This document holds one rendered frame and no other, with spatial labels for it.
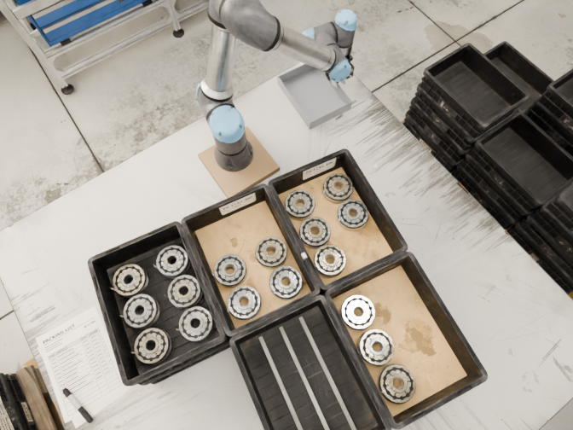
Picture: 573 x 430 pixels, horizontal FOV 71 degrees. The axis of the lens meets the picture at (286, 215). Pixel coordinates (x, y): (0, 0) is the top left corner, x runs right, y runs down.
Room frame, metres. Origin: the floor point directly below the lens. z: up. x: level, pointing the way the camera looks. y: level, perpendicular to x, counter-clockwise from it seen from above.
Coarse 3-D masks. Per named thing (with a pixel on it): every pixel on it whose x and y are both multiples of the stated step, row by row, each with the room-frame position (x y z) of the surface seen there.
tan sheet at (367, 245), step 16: (288, 192) 0.60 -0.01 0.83; (320, 192) 0.59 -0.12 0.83; (320, 208) 0.53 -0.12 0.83; (336, 208) 0.53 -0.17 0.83; (336, 224) 0.47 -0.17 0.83; (368, 224) 0.47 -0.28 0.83; (336, 240) 0.42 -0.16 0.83; (352, 240) 0.41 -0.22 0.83; (368, 240) 0.41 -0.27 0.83; (384, 240) 0.41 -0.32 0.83; (352, 256) 0.36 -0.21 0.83; (368, 256) 0.36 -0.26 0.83; (384, 256) 0.35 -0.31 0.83
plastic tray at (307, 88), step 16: (304, 64) 1.24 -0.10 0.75; (288, 80) 1.19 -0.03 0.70; (304, 80) 1.19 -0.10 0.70; (320, 80) 1.19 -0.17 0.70; (288, 96) 1.09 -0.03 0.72; (304, 96) 1.10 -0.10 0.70; (320, 96) 1.10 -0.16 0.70; (336, 96) 1.10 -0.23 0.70; (304, 112) 1.02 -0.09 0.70; (320, 112) 1.02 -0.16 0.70; (336, 112) 1.00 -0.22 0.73
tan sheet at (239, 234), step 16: (256, 208) 0.54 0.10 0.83; (224, 224) 0.49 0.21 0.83; (240, 224) 0.48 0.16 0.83; (256, 224) 0.48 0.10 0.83; (272, 224) 0.48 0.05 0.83; (208, 240) 0.43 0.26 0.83; (224, 240) 0.43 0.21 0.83; (240, 240) 0.43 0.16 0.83; (256, 240) 0.43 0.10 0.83; (208, 256) 0.38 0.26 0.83; (240, 256) 0.37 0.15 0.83; (288, 256) 0.37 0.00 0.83; (256, 272) 0.32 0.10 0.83; (272, 272) 0.32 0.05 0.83; (224, 288) 0.27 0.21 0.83; (256, 288) 0.26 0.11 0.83; (304, 288) 0.26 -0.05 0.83; (240, 304) 0.22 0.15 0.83; (272, 304) 0.21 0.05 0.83; (240, 320) 0.17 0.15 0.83
